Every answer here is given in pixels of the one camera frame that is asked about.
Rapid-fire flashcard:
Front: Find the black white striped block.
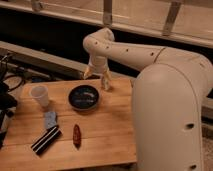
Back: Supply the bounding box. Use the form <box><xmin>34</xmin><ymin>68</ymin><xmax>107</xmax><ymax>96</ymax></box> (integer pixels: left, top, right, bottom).
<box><xmin>31</xmin><ymin>126</ymin><xmax>61</xmax><ymax>155</ymax></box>

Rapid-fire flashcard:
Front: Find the white plastic cup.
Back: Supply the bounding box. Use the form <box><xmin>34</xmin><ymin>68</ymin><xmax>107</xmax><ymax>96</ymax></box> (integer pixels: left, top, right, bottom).
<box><xmin>30</xmin><ymin>85</ymin><xmax>49</xmax><ymax>107</ymax></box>

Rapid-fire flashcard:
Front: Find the black equipment with cables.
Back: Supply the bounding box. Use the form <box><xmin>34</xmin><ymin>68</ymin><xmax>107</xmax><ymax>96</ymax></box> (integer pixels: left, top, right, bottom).
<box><xmin>0</xmin><ymin>53</ymin><xmax>18</xmax><ymax>149</ymax></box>

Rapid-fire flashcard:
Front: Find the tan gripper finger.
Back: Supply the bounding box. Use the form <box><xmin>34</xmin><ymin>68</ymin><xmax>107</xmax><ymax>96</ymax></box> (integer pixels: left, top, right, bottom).
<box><xmin>83</xmin><ymin>66</ymin><xmax>92</xmax><ymax>79</ymax></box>
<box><xmin>101</xmin><ymin>70</ymin><xmax>111</xmax><ymax>90</ymax></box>

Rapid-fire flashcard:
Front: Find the small blue sponge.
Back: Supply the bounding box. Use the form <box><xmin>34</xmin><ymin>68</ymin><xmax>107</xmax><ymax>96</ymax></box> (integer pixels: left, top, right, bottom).
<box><xmin>44</xmin><ymin>111</ymin><xmax>57</xmax><ymax>129</ymax></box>

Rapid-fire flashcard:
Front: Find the dark ceramic bowl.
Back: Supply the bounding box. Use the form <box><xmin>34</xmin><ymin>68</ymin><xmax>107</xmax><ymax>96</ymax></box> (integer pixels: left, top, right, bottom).
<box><xmin>68</xmin><ymin>85</ymin><xmax>99</xmax><ymax>110</ymax></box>

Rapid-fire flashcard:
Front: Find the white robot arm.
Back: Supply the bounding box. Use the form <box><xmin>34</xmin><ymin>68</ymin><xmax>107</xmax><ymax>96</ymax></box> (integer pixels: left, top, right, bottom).
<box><xmin>83</xmin><ymin>28</ymin><xmax>213</xmax><ymax>171</ymax></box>

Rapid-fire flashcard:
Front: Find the metal window frame rail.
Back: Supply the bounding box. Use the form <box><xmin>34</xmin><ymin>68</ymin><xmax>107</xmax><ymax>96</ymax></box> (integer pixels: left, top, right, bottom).
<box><xmin>0</xmin><ymin>0</ymin><xmax>213</xmax><ymax>48</ymax></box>

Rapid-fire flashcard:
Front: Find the white ribbed gripper body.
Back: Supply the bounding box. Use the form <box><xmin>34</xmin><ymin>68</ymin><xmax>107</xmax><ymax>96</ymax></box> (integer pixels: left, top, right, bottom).
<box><xmin>88</xmin><ymin>55</ymin><xmax>108</xmax><ymax>73</ymax></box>

